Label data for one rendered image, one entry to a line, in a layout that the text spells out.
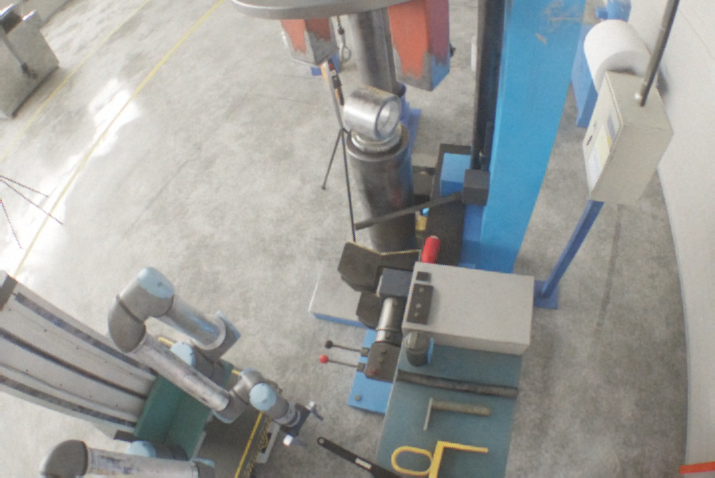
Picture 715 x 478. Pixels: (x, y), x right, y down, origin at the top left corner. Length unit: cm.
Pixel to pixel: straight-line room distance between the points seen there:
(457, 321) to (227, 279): 205
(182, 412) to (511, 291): 151
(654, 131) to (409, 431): 123
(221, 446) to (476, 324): 156
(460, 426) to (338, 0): 120
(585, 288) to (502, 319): 157
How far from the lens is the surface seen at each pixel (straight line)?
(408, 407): 134
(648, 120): 144
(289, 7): 77
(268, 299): 280
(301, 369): 256
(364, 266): 159
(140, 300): 119
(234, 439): 230
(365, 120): 119
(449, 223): 157
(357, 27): 254
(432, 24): 90
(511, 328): 129
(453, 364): 137
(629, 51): 159
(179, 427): 200
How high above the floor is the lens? 239
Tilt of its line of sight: 53 degrees down
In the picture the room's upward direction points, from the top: 15 degrees counter-clockwise
